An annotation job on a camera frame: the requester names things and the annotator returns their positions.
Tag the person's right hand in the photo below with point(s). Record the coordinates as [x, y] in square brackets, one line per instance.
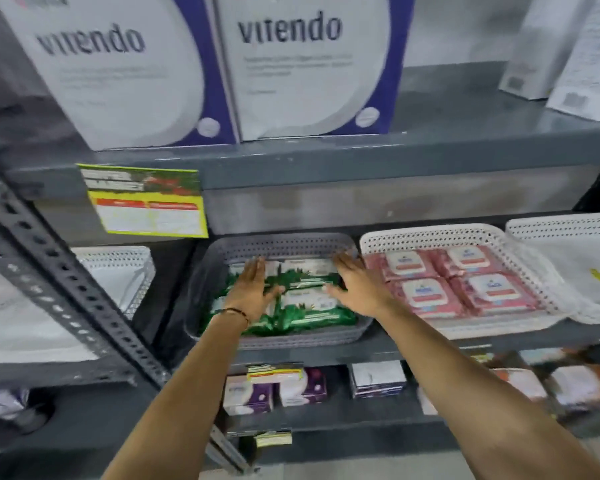
[362, 292]

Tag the person's left hand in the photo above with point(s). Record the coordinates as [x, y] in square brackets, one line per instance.
[250, 294]

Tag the person's right thumb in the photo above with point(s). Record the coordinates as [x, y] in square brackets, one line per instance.
[337, 291]

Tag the person's left thumb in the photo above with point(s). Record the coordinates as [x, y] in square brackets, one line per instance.
[275, 291]

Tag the person's left forearm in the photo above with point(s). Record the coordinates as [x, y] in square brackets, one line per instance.
[180, 404]

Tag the person's right forearm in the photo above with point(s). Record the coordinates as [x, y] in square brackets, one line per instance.
[480, 394]

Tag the green wipes packet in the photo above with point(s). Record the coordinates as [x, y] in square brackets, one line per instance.
[272, 269]
[307, 272]
[310, 309]
[220, 322]

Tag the grey plastic basket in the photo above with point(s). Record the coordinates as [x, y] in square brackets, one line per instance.
[300, 243]

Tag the pink wipes packet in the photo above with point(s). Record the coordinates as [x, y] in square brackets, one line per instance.
[467, 258]
[405, 264]
[495, 292]
[427, 297]

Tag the small yellow price tag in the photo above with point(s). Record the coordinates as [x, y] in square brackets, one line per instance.
[275, 373]
[274, 438]

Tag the small white purple box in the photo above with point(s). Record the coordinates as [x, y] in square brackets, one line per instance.
[247, 397]
[305, 389]

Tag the white basket with pink packets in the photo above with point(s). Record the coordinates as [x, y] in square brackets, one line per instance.
[430, 233]

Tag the grey metal shelf rack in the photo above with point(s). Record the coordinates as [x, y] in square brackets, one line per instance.
[330, 167]

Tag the yellow green shelf label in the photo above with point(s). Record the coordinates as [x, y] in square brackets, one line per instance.
[150, 204]

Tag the small white perforated basket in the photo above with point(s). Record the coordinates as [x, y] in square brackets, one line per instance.
[120, 274]

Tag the white orange packet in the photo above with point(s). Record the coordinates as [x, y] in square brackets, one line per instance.
[522, 382]
[580, 384]

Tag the large white purple box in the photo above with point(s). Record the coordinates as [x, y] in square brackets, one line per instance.
[305, 69]
[125, 74]

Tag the white basket with yellow sticker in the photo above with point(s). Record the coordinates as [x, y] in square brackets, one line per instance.
[555, 225]

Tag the white plastic bag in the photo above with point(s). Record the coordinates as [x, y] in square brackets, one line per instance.
[25, 324]

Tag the plain white carton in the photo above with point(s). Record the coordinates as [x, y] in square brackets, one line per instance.
[540, 49]
[590, 69]

